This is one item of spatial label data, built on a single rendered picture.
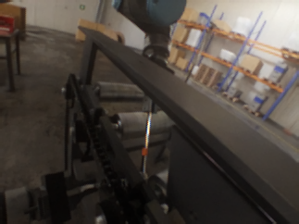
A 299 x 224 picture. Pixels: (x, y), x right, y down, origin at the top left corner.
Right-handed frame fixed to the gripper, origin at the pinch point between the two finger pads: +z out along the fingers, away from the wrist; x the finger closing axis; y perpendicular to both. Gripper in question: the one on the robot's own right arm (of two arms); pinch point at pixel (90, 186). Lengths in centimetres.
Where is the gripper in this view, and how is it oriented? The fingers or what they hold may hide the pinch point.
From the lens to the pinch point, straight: 51.3
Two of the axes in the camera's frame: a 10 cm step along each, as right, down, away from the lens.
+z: 6.1, 0.8, 7.9
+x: 2.7, 9.2, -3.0
